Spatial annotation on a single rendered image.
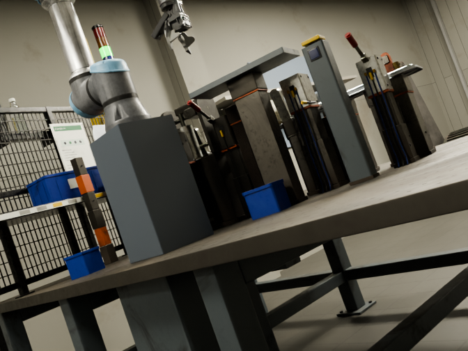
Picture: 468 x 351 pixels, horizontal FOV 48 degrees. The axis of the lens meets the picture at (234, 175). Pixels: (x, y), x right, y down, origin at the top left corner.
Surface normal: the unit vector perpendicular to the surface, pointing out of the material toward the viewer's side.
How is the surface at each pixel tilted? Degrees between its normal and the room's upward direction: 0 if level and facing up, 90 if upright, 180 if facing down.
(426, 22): 90
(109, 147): 90
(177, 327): 90
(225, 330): 90
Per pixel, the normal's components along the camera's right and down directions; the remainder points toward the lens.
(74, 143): 0.81, -0.32
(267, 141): -0.47, 0.13
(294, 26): 0.62, -0.26
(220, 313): -0.70, 0.22
